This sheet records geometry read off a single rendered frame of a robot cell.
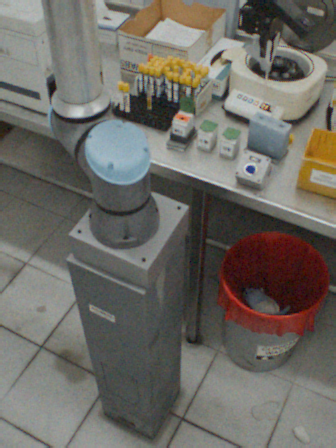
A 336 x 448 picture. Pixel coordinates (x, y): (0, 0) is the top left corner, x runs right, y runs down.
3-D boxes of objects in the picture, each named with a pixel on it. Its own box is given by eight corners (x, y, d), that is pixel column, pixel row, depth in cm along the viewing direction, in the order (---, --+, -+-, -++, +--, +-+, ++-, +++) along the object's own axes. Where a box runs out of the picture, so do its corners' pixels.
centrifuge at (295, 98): (211, 108, 155) (213, 72, 146) (260, 66, 171) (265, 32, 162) (284, 140, 145) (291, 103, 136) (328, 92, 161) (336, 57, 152)
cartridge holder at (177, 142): (165, 146, 143) (165, 136, 140) (180, 128, 148) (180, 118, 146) (184, 152, 141) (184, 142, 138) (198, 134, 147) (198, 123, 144)
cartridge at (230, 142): (218, 156, 140) (220, 135, 135) (225, 145, 143) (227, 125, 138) (232, 160, 139) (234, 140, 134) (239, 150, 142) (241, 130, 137)
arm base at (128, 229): (127, 261, 107) (124, 231, 100) (74, 224, 113) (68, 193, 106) (174, 216, 115) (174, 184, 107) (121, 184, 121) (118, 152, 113)
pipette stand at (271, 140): (243, 151, 142) (247, 121, 134) (256, 138, 145) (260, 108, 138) (276, 166, 138) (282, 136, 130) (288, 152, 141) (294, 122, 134)
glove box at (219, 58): (189, 91, 160) (189, 64, 153) (220, 56, 175) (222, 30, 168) (226, 102, 157) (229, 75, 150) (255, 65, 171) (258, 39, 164)
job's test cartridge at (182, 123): (171, 139, 143) (171, 120, 138) (179, 129, 146) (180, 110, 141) (185, 143, 142) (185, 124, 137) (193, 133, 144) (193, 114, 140)
